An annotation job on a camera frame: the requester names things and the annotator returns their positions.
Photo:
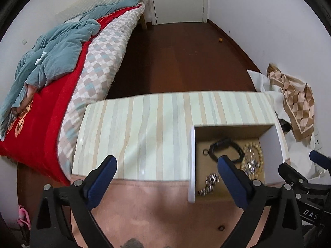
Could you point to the teal quilt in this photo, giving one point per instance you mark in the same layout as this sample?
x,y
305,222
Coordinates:
x,y
59,51

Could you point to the checkered bed sheet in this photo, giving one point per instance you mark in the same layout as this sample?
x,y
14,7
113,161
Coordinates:
x,y
100,62

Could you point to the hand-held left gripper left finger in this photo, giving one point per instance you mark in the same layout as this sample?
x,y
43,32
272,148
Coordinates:
x,y
102,183

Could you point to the white cardboard box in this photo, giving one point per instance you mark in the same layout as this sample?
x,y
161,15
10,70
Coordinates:
x,y
274,147

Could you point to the black smartwatch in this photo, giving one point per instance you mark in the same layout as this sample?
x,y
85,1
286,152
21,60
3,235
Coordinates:
x,y
216,147

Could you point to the pink table cloth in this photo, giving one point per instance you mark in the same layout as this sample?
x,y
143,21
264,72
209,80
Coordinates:
x,y
160,206

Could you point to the beige checkered scarf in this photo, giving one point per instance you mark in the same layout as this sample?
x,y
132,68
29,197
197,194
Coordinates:
x,y
297,103

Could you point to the white door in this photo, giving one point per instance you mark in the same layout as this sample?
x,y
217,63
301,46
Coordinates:
x,y
178,0

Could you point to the striped table cloth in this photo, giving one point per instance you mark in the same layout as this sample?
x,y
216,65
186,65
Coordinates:
x,y
144,134

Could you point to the white wall socket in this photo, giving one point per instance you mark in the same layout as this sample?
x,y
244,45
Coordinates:
x,y
317,142

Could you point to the bed with red blanket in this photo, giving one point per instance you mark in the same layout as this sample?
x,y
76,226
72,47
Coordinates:
x,y
44,124

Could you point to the pink slippers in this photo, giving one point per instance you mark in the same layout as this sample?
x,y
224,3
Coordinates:
x,y
23,217

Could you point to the wooden bed frame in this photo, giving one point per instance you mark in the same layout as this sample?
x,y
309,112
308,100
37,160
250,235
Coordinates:
x,y
143,22

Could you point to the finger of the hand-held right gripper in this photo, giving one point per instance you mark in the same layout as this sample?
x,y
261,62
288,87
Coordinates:
x,y
292,173
320,158

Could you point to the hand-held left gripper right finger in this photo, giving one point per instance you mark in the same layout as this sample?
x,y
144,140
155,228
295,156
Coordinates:
x,y
232,183

